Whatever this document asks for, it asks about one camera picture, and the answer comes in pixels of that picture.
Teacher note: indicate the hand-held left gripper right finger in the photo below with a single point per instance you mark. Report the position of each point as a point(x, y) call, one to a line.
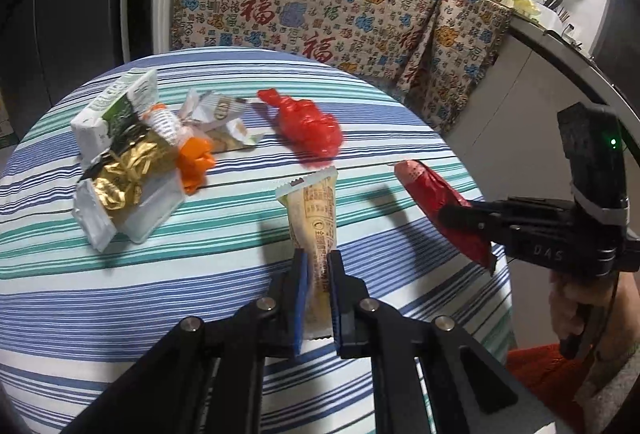
point(335, 299)

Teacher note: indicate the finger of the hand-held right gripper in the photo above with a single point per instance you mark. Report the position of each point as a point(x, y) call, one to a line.
point(470, 219)
point(491, 264)

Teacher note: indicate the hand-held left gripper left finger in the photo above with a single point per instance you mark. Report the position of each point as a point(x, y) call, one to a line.
point(300, 299)

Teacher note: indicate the red snack packet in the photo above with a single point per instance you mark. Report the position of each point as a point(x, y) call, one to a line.
point(440, 209)

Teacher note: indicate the beige snack packet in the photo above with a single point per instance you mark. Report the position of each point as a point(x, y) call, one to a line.
point(315, 234)

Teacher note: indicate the white green milk carton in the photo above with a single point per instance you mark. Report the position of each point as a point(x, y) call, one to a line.
point(115, 114)

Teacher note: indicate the person's right forearm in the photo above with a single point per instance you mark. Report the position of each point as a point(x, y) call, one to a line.
point(617, 379)

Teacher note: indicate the person's right hand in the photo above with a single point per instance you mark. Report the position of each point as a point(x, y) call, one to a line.
point(562, 309)

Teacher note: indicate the striped tablecloth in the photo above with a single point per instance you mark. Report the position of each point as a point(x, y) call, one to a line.
point(150, 289)

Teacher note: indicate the grey kitchen cabinet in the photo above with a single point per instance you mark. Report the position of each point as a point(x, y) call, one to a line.
point(530, 79)

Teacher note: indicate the red plastic bag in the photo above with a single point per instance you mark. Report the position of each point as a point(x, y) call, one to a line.
point(307, 126)

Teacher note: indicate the orange plastic bag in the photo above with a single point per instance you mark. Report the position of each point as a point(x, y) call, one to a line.
point(195, 161)

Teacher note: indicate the narrow floral printed cloth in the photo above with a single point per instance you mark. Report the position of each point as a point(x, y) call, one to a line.
point(465, 44)

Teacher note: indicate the white plastic packet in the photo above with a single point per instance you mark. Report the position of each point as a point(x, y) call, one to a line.
point(145, 214)

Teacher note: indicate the white gold snack wrapper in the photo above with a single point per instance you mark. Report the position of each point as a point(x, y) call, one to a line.
point(220, 114)

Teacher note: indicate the gold foil wrapper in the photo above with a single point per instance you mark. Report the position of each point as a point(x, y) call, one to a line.
point(125, 169)

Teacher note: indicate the white utensil holder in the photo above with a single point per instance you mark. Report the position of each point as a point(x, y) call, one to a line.
point(552, 14)

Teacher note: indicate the pale yellow plastic containers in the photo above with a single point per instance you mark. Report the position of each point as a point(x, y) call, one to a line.
point(515, 1)

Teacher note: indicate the large floral printed cloth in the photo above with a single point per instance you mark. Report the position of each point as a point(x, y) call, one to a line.
point(300, 14)

